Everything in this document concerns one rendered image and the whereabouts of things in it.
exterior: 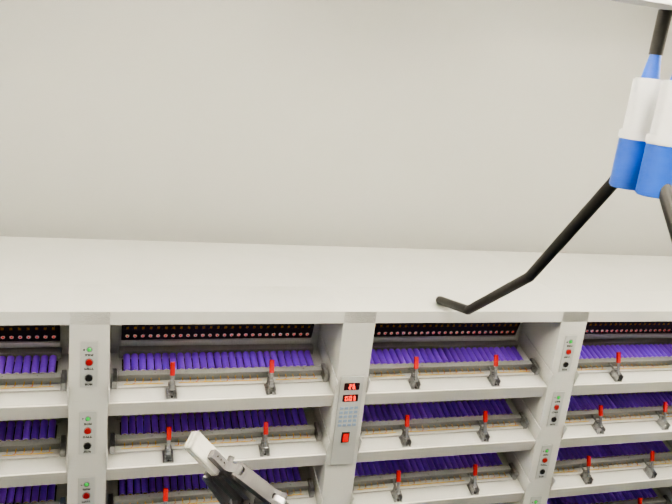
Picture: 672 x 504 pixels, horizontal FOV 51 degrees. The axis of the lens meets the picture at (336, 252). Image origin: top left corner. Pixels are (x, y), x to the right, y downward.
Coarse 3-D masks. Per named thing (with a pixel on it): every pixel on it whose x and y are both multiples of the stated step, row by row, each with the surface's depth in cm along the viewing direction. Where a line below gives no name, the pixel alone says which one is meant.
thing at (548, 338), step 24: (576, 312) 214; (528, 336) 229; (552, 336) 217; (552, 360) 217; (576, 360) 219; (552, 384) 219; (528, 408) 228; (552, 432) 225; (528, 456) 228; (552, 456) 228
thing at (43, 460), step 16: (0, 432) 184; (16, 432) 185; (32, 432) 186; (48, 432) 187; (64, 432) 190; (0, 448) 180; (16, 448) 182; (32, 448) 183; (48, 448) 184; (64, 448) 183; (0, 464) 178; (16, 464) 179; (32, 464) 180; (48, 464) 181; (64, 464) 182; (0, 480) 176; (16, 480) 178; (32, 480) 179; (48, 480) 180; (64, 480) 182
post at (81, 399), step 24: (96, 288) 186; (96, 312) 171; (72, 336) 171; (96, 336) 172; (72, 360) 172; (72, 384) 174; (72, 408) 176; (96, 408) 178; (72, 432) 178; (96, 432) 180; (72, 456) 179; (96, 456) 181; (72, 480) 181; (96, 480) 183
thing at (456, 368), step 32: (384, 352) 214; (416, 352) 217; (448, 352) 220; (480, 352) 224; (512, 352) 226; (384, 384) 205; (416, 384) 207; (448, 384) 210; (480, 384) 213; (512, 384) 216; (544, 384) 219
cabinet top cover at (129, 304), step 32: (0, 288) 178; (32, 288) 180; (64, 288) 183; (128, 288) 188; (160, 288) 191; (192, 288) 194; (224, 288) 197; (256, 288) 200; (288, 288) 204; (320, 288) 207; (384, 288) 214; (416, 288) 217; (448, 288) 221; (0, 320) 164; (32, 320) 167; (64, 320) 169; (128, 320) 173; (160, 320) 176; (192, 320) 178; (224, 320) 181; (256, 320) 184; (288, 320) 186; (320, 320) 189; (384, 320) 195; (416, 320) 198; (448, 320) 201; (480, 320) 204; (512, 320) 208; (544, 320) 211
